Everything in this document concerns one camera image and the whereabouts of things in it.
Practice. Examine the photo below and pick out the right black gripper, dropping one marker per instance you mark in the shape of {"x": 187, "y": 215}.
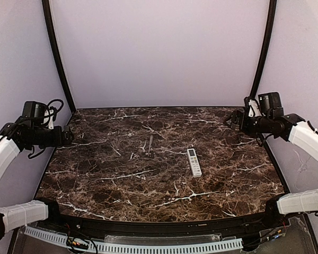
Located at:
{"x": 240, "y": 120}

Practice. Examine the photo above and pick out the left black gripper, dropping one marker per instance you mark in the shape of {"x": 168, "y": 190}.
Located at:
{"x": 66, "y": 135}

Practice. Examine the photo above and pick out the white remote control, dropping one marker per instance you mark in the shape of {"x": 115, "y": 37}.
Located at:
{"x": 194, "y": 163}

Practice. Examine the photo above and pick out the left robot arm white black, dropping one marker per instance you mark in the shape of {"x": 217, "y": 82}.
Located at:
{"x": 34, "y": 128}

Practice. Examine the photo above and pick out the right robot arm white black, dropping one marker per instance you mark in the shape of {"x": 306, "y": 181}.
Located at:
{"x": 265, "y": 115}

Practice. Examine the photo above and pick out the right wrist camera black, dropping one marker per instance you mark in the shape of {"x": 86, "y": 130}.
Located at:
{"x": 252, "y": 107}

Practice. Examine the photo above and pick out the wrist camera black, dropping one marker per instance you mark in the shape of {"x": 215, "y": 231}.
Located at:
{"x": 51, "y": 113}
{"x": 252, "y": 107}

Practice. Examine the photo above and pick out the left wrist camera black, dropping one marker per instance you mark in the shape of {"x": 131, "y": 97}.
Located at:
{"x": 51, "y": 113}

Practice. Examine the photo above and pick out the black front rail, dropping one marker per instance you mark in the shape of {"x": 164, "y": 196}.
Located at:
{"x": 242, "y": 226}

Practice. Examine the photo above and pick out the left white slotted cable duct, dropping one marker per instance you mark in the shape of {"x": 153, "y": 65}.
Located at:
{"x": 48, "y": 236}

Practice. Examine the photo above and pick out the white slotted cable duct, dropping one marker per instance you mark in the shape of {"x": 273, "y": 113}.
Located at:
{"x": 48, "y": 236}
{"x": 212, "y": 247}

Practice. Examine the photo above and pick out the small circuit board with wires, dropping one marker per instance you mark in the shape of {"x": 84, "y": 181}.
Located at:
{"x": 77, "y": 244}

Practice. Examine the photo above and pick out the centre white slotted cable duct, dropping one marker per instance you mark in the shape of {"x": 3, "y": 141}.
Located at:
{"x": 212, "y": 247}

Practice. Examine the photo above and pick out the right black frame post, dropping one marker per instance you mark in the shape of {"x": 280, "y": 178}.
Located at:
{"x": 265, "y": 47}

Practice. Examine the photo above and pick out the black frame post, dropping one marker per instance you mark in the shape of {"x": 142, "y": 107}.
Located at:
{"x": 265, "y": 47}
{"x": 56, "y": 54}

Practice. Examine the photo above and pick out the right circuit board with wires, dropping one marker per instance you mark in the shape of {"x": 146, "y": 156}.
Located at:
{"x": 273, "y": 234}

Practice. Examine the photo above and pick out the left black frame post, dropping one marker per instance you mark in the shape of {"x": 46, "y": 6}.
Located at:
{"x": 56, "y": 54}

